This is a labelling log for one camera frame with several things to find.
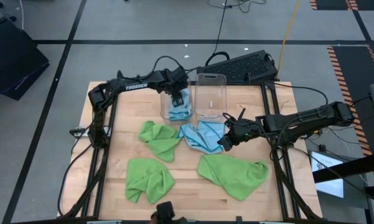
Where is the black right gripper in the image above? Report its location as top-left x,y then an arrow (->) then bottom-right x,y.
218,107 -> 264,152

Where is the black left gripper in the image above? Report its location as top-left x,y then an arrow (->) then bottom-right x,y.
161,67 -> 191,108

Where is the green microfiber towel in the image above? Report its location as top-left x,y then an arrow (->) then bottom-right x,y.
197,154 -> 269,202
138,120 -> 183,164
125,157 -> 176,205

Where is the clear plastic bin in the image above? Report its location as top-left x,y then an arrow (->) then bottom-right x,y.
194,73 -> 228,123
159,76 -> 195,123

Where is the white display screen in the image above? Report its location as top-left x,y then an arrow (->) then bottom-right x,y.
311,151 -> 345,199

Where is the black stand beam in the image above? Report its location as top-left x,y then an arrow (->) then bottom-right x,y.
312,151 -> 374,184

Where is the black hazard-striped floor mat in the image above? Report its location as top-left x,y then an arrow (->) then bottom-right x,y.
325,45 -> 374,157
309,0 -> 374,12

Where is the black equipment case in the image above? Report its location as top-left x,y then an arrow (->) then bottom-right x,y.
0,17 -> 50,101

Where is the black floor cable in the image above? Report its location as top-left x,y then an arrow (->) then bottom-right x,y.
205,0 -> 268,67

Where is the yellow floor cable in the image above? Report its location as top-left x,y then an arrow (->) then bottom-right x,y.
275,0 -> 302,80

